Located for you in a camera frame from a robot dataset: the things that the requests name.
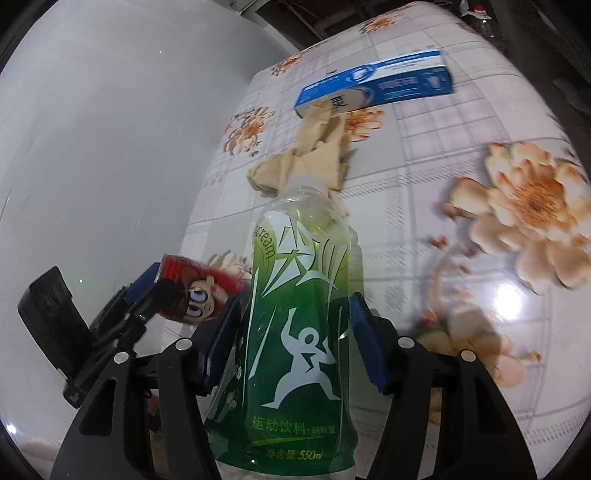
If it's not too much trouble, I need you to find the red cartoon snack packet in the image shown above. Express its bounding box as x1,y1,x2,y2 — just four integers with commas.
154,253,252,326

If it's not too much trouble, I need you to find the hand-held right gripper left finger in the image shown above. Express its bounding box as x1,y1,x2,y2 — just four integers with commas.
48,291,252,480

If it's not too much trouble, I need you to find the blue toothpaste box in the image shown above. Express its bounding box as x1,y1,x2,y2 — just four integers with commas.
295,50,455,118

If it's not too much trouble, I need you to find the clear plastic oil bottle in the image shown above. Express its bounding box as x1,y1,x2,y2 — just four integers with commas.
462,4,497,38

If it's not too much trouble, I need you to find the crumpled brown paper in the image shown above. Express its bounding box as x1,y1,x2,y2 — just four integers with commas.
247,102,358,217

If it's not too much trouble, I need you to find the green drink bottle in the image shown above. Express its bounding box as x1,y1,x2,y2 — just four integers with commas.
205,182,363,480

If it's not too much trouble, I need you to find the floral tablecloth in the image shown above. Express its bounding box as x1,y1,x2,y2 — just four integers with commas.
185,0,591,467

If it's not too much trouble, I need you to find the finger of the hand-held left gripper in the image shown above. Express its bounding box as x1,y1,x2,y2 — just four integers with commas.
90,262,162,333
92,279,176,365

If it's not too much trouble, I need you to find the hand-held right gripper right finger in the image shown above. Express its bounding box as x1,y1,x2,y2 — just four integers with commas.
348,293,539,480

